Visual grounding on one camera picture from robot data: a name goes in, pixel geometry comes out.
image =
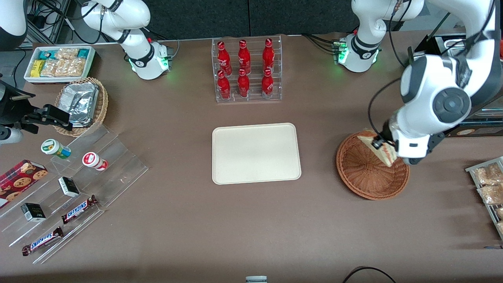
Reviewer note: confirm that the light wicker basket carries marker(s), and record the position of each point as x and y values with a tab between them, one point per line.
103	104

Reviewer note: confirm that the Snickers chocolate bar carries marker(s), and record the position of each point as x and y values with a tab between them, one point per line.
42	241
78	209

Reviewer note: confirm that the yellow snack packet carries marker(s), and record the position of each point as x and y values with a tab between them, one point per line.
37	68

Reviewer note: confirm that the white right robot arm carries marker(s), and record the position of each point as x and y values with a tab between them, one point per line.
137	47

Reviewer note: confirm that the red cookie box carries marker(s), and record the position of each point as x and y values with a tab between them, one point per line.
19	181

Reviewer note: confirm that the grey snack tray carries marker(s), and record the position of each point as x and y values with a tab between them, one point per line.
470	169

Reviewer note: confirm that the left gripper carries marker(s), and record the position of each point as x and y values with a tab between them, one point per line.
387	131

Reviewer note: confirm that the teal snack packet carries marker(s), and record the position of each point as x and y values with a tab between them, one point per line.
83	53
46	54

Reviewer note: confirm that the silver foil packet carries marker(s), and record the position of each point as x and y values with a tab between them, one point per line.
82	110
78	88

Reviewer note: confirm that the red lid white jar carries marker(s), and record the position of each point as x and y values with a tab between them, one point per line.
93	160

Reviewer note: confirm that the clear acrylic stepped display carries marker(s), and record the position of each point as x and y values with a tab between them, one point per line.
118	165

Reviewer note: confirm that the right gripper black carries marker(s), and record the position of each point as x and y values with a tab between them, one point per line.
8	111

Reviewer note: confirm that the red cola bottle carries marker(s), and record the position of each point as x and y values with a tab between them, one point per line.
224	87
244	59
243	84
268	57
267	84
224	59

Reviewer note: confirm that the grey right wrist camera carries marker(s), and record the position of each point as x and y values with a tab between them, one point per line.
11	136

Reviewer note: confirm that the cream plastic tray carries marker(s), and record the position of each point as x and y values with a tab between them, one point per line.
255	153

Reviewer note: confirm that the green lid sunflower jar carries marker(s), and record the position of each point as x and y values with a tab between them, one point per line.
53	147

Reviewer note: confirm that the small black carton box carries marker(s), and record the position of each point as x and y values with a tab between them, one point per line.
68	186
33	212

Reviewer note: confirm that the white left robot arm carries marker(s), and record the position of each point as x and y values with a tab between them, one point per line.
432	78

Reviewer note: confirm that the clear pastry bag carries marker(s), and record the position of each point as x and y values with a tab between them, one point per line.
491	194
489	175
500	213

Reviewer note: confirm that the clear acrylic bottle rack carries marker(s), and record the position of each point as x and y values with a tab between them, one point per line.
275	94

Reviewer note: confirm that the triangle sandwich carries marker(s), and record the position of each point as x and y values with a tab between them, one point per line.
388	156

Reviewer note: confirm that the brown wicker basket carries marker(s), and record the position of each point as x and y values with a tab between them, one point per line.
365	177

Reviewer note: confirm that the aluminium frame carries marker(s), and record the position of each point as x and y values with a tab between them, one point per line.
55	23

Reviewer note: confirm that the grey white cap object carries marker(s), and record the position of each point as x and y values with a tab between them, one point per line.
256	279

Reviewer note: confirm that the clear cracker bag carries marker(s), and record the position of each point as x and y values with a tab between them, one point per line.
67	54
74	67
53	67

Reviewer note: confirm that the white snack bin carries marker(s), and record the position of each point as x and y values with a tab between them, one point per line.
59	81

